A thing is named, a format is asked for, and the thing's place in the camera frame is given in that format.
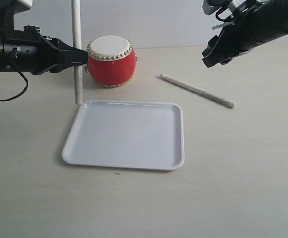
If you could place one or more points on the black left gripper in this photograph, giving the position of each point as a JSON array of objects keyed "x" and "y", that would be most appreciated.
[{"x": 30, "y": 52}]

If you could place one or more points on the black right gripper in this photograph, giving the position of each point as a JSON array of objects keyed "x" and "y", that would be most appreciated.
[{"x": 232, "y": 41}]

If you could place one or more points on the wooden drumstick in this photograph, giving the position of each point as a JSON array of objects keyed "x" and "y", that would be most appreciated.
[
  {"x": 76, "y": 33},
  {"x": 199, "y": 91}
]

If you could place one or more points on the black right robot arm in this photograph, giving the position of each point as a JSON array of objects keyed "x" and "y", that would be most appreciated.
[{"x": 270, "y": 15}]

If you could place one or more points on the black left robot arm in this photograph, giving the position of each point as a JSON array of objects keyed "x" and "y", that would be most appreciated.
[{"x": 6, "y": 22}]

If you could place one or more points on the small red drum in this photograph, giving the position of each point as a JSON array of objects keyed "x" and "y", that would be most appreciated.
[{"x": 112, "y": 60}]

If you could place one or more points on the white rectangular plastic tray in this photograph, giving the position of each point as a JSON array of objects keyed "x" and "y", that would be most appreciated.
[{"x": 126, "y": 134}]

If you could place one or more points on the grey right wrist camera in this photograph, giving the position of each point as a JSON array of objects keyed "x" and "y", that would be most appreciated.
[{"x": 211, "y": 6}]

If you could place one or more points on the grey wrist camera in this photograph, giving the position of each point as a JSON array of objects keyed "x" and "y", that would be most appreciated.
[
  {"x": 211, "y": 6},
  {"x": 18, "y": 5}
]

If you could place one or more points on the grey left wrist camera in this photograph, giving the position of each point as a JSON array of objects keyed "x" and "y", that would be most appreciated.
[{"x": 18, "y": 5}]

